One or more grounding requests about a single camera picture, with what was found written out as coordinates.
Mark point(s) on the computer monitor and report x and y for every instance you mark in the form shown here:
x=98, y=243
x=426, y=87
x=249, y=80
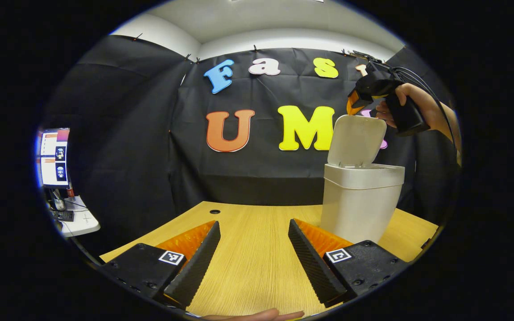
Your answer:
x=55, y=158

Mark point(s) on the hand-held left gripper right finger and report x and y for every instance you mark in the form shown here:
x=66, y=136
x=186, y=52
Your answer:
x=310, y=267

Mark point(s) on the wooden desktop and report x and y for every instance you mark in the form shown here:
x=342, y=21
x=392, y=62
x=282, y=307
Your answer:
x=257, y=249

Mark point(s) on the white desktop garbage bin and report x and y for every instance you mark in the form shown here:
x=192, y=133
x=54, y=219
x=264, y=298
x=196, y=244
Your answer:
x=359, y=205

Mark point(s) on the black keyboard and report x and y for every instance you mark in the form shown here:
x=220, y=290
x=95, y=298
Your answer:
x=63, y=216

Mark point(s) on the white side table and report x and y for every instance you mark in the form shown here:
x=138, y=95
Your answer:
x=83, y=220

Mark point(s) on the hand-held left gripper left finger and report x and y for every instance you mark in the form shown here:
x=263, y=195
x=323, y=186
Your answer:
x=196, y=267

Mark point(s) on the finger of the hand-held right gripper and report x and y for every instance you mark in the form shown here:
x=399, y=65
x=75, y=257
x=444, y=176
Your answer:
x=353, y=103

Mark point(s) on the black backdrop cloth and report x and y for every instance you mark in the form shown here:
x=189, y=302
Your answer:
x=150, y=156

